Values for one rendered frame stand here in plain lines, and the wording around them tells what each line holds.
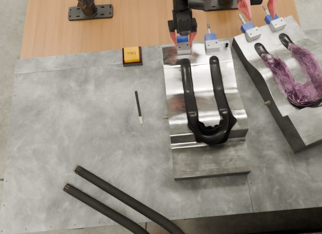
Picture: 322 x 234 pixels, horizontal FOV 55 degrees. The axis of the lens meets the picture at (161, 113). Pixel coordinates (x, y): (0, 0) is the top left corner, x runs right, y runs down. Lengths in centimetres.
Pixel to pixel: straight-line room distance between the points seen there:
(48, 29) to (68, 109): 41
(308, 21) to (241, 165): 166
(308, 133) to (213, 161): 33
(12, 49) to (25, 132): 136
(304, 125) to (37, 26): 117
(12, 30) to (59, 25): 123
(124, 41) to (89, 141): 46
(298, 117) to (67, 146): 83
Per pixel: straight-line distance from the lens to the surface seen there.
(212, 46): 119
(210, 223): 192
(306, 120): 115
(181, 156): 108
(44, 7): 158
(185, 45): 119
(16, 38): 264
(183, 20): 104
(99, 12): 147
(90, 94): 127
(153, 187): 113
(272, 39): 133
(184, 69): 118
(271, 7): 98
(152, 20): 141
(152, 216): 101
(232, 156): 110
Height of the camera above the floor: 191
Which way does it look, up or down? 69 degrees down
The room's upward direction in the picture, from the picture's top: 9 degrees counter-clockwise
